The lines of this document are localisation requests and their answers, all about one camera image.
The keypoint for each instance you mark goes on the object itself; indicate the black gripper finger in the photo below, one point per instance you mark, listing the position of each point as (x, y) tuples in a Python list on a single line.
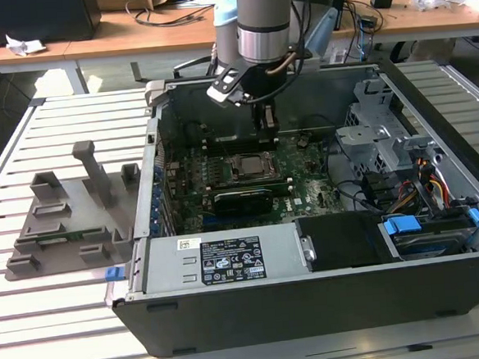
[(257, 120), (272, 121)]

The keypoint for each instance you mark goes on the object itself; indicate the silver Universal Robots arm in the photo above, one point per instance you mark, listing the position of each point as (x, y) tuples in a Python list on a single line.
[(262, 30)]

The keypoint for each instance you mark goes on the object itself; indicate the CPU socket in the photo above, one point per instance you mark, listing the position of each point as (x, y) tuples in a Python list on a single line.
[(235, 167)]

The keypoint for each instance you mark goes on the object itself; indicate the black RAM slot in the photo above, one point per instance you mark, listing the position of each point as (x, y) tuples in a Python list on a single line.
[(281, 189), (248, 183), (232, 139), (233, 149)]

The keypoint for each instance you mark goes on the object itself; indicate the round coin battery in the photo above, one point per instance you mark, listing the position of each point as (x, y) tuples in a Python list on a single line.
[(302, 143)]

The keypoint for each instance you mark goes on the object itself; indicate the green motherboard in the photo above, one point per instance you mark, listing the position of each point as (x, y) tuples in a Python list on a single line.
[(306, 191)]

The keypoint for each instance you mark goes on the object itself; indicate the black graphics card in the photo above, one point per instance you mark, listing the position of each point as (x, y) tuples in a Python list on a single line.
[(241, 206)]

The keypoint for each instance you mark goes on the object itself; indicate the grey metal drive cage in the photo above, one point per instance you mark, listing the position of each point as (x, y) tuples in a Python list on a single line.
[(368, 146)]

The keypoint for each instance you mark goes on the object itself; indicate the blue expansion slot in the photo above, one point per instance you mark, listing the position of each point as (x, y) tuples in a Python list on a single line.
[(209, 220)]

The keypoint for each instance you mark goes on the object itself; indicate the black speaker box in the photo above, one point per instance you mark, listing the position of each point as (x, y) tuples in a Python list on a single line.
[(341, 4)]

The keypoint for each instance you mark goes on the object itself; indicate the long wooden desk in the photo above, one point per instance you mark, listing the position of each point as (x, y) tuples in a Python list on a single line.
[(131, 41)]

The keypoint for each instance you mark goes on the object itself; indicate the black plastic shroud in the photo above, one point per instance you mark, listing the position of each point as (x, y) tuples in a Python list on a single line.
[(342, 238)]

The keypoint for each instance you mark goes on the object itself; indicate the grey power supply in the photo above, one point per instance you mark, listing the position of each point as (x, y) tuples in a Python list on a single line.
[(167, 262)]

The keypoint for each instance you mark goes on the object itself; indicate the hard disk in blue carrier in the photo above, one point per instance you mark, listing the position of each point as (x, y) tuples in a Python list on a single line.
[(421, 245)]

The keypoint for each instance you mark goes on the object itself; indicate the grey parts rack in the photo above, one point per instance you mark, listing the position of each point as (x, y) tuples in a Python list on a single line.
[(80, 199)]

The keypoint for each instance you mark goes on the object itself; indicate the open black PC case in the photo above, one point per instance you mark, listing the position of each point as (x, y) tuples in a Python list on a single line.
[(274, 317)]

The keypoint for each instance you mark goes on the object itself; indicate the small blue plastic clip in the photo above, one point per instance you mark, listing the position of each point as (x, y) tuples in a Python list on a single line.
[(114, 274)]

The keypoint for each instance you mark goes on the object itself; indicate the green RAM stick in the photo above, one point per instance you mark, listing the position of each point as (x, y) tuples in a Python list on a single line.
[(75, 234)]

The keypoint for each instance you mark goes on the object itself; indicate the large black box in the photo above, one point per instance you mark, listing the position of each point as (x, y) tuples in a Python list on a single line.
[(47, 16)]

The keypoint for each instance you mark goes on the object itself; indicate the crumpled white paper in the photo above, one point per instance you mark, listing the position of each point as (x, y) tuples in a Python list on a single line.
[(24, 46)]

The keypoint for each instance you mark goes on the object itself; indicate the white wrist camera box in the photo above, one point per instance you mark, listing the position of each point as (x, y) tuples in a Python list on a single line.
[(223, 88)]

